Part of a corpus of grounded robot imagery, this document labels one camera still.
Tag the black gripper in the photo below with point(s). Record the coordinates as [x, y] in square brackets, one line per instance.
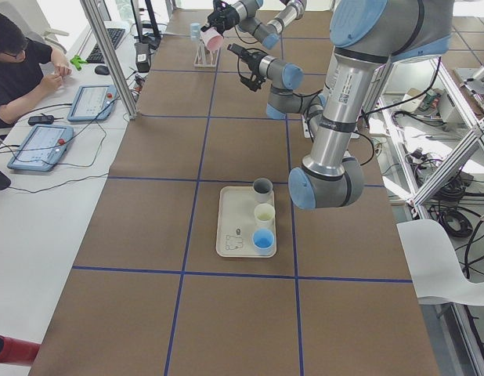
[220, 16]
[253, 63]

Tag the aluminium frame post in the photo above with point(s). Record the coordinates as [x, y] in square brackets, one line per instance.
[98, 27]

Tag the cream plastic tray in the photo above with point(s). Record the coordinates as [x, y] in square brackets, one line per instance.
[236, 223]

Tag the white wire cup rack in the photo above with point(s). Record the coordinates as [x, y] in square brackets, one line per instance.
[205, 58]

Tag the far blue teach pendant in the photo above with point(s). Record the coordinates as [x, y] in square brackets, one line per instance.
[92, 102]

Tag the blue teach pendant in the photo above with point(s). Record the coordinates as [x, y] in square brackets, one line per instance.
[92, 102]
[42, 148]

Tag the grey plastic cup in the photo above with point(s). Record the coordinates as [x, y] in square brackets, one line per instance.
[263, 189]

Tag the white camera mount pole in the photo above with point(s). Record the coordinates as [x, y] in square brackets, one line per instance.
[308, 133]

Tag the black box with label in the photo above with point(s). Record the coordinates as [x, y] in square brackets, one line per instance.
[142, 57]

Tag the black handheld remote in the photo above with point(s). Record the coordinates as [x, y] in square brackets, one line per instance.
[41, 120]

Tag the pale yellow plastic cup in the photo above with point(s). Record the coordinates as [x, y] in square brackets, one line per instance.
[264, 214]

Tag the black computer mouse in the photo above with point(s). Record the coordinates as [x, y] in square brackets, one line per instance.
[101, 70]

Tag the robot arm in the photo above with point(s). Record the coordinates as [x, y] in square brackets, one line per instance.
[366, 35]
[243, 16]

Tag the white chair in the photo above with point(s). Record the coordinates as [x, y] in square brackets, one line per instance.
[434, 267]

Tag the green plastic clamp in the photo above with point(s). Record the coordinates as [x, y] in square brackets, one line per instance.
[78, 62]

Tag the pink plastic cup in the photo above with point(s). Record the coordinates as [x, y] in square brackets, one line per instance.
[212, 39]

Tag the red cylinder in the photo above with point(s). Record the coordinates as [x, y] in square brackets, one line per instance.
[18, 352]

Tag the seated person in black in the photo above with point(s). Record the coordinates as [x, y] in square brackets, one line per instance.
[29, 71]

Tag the near blue teach pendant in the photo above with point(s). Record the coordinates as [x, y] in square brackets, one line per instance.
[42, 148]

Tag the light blue plastic cup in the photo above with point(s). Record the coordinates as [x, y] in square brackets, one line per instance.
[195, 31]

